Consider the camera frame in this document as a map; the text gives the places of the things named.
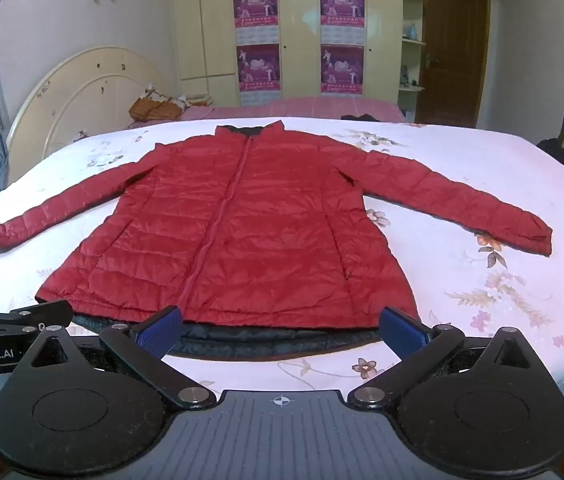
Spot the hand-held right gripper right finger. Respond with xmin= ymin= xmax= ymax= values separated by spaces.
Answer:
xmin=348 ymin=306 xmax=530 ymax=411

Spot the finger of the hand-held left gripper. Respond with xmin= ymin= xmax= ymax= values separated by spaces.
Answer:
xmin=0 ymin=300 xmax=74 ymax=335

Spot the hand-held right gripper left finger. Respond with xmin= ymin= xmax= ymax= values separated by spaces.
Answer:
xmin=24 ymin=305 xmax=217 ymax=411

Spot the red down jacket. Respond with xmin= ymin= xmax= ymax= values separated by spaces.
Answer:
xmin=0 ymin=121 xmax=554 ymax=361

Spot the white floral bed sheet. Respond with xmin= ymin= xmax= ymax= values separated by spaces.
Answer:
xmin=0 ymin=116 xmax=564 ymax=413

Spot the cream wooden headboard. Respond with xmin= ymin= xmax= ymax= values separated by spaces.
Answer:
xmin=6 ymin=46 xmax=175 ymax=186

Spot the black bag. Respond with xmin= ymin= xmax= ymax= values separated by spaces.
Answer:
xmin=537 ymin=137 xmax=564 ymax=179

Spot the pink checked bed sheet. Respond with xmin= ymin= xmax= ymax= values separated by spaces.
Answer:
xmin=126 ymin=96 xmax=407 ymax=124

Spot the brown wooden door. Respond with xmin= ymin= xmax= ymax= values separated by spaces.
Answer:
xmin=419 ymin=0 xmax=492 ymax=128

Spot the cream wardrobe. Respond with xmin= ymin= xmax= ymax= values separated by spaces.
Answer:
xmin=171 ymin=0 xmax=403 ymax=109

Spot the magenta wall poster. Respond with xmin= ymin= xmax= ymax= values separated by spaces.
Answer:
xmin=237 ymin=44 xmax=281 ymax=107
xmin=320 ymin=45 xmax=365 ymax=96
xmin=319 ymin=0 xmax=365 ymax=45
xmin=233 ymin=0 xmax=279 ymax=44

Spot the cream wall shelf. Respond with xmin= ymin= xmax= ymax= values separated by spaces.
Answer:
xmin=399 ymin=0 xmax=429 ymax=111

